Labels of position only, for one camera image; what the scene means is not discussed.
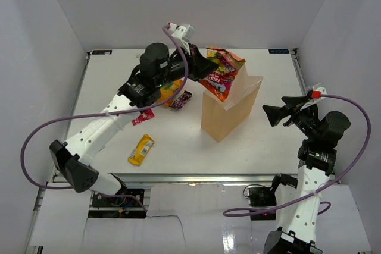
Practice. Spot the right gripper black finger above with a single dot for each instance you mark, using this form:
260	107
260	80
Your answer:
295	100
275	114

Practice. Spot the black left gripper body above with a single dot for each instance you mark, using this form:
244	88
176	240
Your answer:
177	66

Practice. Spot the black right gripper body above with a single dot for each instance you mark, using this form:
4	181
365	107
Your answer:
305	119

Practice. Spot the colourful fruit gummy bag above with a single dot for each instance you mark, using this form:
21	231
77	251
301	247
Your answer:
219	82

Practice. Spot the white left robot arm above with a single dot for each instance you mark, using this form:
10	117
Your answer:
157	68

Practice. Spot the large orange gummy bag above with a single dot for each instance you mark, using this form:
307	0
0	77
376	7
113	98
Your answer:
169	90

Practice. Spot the brown paper bag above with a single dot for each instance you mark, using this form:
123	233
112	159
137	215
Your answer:
220	118

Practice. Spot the purple chocolate bar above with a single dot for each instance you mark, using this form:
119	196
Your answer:
181	100

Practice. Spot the blue label sticker right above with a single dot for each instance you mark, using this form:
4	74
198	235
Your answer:
278	51

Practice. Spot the blue label sticker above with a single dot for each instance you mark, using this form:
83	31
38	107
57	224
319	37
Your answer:
102	52
278	51

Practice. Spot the pink red candy packet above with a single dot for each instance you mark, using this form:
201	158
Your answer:
145	115

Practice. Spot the blue label sticker left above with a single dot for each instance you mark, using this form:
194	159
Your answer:
102	52

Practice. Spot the yellow snack bar wrapper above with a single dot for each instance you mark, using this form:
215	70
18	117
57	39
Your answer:
141	150

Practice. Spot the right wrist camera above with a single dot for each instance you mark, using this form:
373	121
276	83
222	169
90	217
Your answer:
316	91

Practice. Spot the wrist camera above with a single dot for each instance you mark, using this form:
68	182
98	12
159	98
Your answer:
316	91
183	32

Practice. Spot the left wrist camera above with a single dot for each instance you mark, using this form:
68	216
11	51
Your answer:
183	32

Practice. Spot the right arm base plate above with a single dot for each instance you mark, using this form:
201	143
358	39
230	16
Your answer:
261	197

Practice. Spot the aluminium table frame rail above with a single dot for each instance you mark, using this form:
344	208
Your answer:
195	178

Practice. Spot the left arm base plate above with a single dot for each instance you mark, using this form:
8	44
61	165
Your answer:
98	201

